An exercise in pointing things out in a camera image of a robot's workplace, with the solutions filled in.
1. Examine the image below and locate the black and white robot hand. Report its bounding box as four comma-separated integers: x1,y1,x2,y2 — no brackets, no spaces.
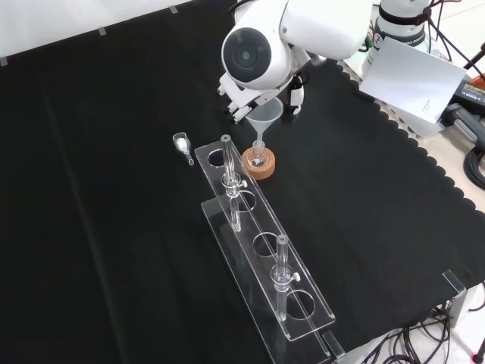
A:
216,73,307,125

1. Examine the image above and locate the clear plastic funnel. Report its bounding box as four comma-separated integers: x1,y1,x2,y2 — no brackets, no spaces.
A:
245,97,284,151

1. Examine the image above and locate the glass round-bottom flask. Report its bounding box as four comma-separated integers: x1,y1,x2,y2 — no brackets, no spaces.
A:
250,140,267,168

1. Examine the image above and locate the clear weighing funnel with powder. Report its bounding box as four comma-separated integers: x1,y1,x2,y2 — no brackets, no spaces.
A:
172,131,196,167

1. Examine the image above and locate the clear acrylic funnel stand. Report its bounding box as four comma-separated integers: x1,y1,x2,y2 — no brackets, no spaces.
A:
193,133,346,364

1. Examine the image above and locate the black cloth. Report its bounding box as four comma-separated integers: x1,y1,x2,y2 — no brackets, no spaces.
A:
0,1,485,364

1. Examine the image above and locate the pale board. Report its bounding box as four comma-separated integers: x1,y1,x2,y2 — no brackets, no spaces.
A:
358,36,469,124

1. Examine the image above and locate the black and orange device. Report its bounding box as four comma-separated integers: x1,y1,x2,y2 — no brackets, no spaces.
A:
452,74,485,115

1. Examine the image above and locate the cork ring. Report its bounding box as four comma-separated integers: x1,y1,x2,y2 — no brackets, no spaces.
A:
241,146,277,181

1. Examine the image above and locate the black coiled cable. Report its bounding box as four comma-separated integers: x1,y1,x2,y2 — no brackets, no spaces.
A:
463,143,485,191

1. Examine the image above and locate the clear acrylic bracket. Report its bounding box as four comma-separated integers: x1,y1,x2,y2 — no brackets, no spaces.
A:
440,268,468,324

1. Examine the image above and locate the black cable bundle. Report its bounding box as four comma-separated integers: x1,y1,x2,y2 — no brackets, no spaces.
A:
373,303,485,364

